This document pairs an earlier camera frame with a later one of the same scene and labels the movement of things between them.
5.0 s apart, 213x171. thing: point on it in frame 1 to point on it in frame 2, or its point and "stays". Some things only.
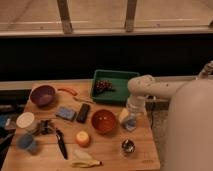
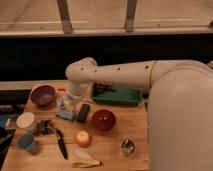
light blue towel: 130,124 to 60,101
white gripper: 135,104 to 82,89
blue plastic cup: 26,141 stays
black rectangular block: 83,113 stays
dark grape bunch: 103,85 stays
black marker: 61,143 stays
